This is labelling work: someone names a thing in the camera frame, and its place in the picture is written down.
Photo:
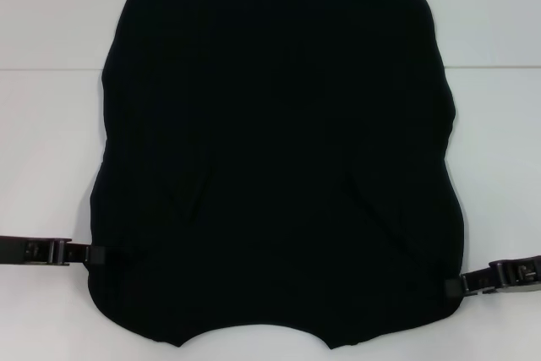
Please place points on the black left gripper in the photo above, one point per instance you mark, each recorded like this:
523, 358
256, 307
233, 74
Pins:
12, 251

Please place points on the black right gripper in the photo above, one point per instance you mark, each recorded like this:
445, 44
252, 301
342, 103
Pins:
531, 276

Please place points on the black t-shirt with FREE print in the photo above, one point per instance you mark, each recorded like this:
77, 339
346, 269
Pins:
270, 124

